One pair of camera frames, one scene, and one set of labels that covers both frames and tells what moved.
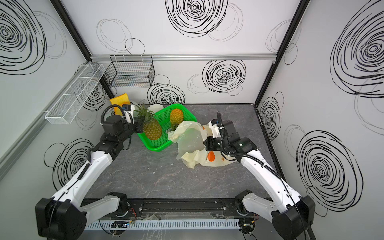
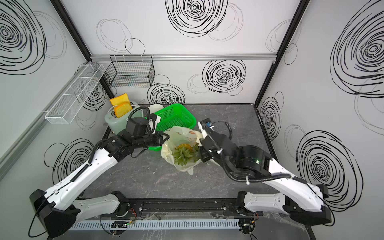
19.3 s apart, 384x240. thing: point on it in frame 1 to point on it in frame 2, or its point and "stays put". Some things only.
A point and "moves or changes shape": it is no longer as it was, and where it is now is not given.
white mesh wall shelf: (64, 110) stays put
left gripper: (138, 123) to (160, 141)
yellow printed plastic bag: (189, 137) moves or changes shape
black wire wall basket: (130, 71) stays put
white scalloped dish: (155, 107) stays put
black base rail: (180, 206) stays put
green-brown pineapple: (151, 127) to (185, 153)
